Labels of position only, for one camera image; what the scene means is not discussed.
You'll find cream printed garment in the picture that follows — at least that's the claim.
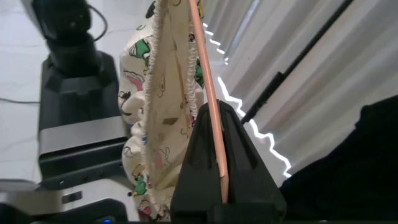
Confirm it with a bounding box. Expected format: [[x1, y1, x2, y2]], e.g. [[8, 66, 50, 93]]
[[118, 0, 208, 223]]

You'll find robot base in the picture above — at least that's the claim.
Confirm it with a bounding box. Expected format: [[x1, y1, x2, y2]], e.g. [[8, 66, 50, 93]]
[[0, 51, 141, 223]]

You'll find black clothes rack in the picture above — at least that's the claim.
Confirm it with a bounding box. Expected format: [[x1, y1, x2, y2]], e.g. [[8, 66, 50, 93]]
[[241, 0, 355, 125]]

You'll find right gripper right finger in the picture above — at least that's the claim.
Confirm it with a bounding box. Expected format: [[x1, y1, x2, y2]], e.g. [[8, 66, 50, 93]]
[[219, 99, 287, 223]]

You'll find black garment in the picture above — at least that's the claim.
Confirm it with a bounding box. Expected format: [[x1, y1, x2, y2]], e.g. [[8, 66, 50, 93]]
[[278, 95, 398, 223]]

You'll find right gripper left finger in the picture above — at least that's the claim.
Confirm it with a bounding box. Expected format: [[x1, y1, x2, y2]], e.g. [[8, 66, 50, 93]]
[[170, 102, 224, 223]]

